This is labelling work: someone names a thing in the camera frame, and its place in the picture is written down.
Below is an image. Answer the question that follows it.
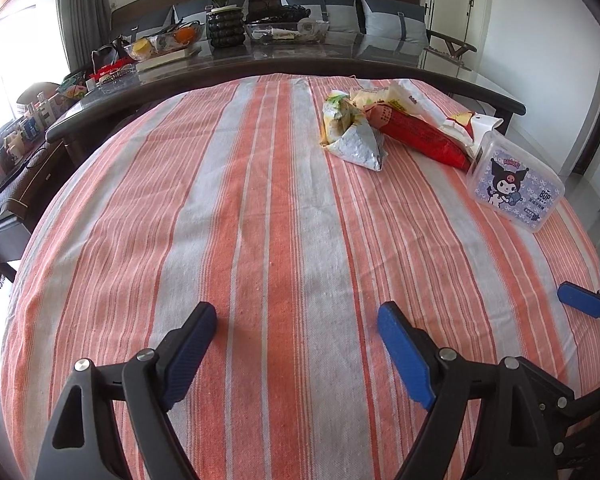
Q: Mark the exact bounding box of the grey curtain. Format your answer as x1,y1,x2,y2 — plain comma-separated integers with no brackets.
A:
55,0,106,76

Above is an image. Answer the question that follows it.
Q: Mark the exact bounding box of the white plastic bag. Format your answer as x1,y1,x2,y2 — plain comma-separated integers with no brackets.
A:
350,80,431,116

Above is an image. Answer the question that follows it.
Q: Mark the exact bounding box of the grey two-tone pillow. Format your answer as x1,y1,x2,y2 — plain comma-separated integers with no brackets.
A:
172,0,253,26
277,0,358,31
357,0,428,46

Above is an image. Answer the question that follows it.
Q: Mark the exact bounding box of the wooden sofa armrest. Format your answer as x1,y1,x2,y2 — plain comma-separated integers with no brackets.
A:
422,30,478,61

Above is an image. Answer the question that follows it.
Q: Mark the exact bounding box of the glass tray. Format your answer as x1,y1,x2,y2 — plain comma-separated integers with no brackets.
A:
245,19,331,43

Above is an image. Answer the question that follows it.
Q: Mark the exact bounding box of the red snack packet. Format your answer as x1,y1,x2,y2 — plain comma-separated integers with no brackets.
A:
367,102,471,168

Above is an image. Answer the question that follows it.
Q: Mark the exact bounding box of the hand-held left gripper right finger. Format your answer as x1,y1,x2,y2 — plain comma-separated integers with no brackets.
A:
377,301,578,480

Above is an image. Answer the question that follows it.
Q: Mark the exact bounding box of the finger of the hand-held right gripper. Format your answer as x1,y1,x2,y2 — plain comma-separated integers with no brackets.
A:
557,282,600,318
555,382,600,431

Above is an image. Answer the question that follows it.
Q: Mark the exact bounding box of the dark handbag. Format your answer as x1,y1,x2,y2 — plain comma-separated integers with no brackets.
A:
91,35,131,68

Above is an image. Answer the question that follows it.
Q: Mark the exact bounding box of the black ribbed plant pot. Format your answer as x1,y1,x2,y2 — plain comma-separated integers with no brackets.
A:
206,6,244,48

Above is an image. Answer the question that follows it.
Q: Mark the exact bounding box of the red flat box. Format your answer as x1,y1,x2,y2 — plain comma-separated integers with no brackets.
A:
92,62,136,81

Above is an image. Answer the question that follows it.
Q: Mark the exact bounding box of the group of small bottles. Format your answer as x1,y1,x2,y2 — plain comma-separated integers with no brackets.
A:
0,90,71,181

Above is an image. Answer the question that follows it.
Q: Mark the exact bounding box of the white book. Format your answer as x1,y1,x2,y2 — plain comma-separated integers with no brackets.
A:
135,45,203,71

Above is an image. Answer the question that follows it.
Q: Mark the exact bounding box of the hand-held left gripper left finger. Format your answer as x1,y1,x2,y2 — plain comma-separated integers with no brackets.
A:
32,301,218,480

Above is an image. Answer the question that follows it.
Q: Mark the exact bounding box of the orange striped tablecloth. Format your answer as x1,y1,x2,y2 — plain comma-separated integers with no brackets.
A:
0,74,600,480

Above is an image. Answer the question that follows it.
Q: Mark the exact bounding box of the dark glass coffee table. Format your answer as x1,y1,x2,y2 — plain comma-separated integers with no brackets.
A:
45,30,528,161

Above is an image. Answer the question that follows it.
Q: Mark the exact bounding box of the glass fruit bowl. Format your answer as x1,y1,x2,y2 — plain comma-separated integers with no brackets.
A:
125,22,203,61

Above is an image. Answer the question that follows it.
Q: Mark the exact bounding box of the cartoon print plastic box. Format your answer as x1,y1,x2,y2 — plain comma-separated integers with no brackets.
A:
467,130,566,233

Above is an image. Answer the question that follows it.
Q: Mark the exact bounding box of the white red paper box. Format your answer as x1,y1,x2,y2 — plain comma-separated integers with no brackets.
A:
440,110,503,148

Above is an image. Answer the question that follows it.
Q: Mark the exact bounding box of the green yellow wrapper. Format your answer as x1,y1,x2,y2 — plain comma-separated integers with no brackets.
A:
321,90,366,146

